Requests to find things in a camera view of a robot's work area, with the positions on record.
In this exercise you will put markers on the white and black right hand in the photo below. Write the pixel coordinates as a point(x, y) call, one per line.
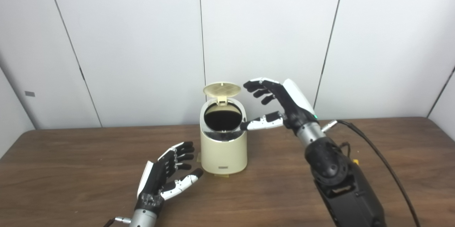
point(295, 108)

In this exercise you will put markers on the white and black left hand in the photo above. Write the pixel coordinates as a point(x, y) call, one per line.
point(156, 180)

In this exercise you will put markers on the cream-colored bin body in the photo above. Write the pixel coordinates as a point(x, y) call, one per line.
point(224, 154)

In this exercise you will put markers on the cream round bin lid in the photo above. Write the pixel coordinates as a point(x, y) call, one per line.
point(222, 89)

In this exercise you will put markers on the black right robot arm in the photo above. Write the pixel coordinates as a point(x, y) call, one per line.
point(341, 184)

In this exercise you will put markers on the small grey wall label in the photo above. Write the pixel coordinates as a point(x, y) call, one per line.
point(30, 93)

